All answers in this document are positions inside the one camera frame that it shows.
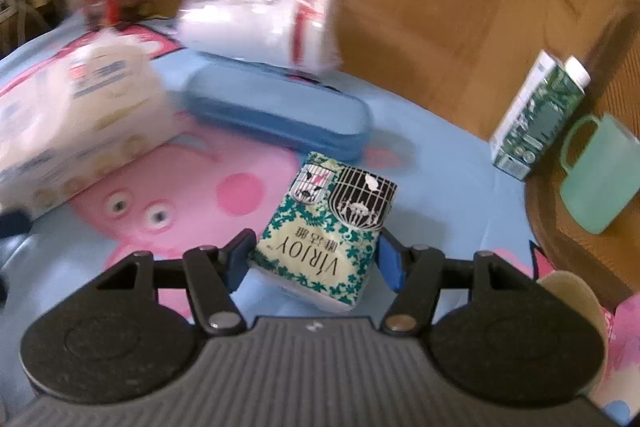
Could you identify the blue pencil case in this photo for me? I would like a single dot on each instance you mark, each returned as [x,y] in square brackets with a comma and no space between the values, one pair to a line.
[270,107]

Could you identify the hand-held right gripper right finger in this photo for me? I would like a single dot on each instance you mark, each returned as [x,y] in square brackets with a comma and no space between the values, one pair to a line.
[392,259]

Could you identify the green patterned pocket tissue pack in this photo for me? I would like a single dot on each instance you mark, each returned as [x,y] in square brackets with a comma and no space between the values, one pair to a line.
[320,232]

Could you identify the large white tissue pack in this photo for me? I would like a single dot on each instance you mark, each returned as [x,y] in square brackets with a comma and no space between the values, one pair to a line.
[85,122]

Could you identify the green milk carton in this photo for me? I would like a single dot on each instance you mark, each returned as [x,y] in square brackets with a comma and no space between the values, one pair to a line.
[535,117]

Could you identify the green mug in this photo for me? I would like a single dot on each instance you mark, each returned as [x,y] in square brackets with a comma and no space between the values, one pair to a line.
[600,187]

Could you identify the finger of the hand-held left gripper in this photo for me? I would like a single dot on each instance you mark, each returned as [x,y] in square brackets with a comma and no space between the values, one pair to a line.
[15,224]

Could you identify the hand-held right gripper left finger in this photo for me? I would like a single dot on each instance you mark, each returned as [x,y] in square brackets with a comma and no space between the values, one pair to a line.
[239,259]

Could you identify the blue cartoon printed blanket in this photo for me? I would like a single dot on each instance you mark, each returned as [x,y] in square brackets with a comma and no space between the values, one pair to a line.
[440,157]

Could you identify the bag of white paper cups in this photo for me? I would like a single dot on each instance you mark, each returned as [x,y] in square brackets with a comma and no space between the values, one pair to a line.
[250,27]

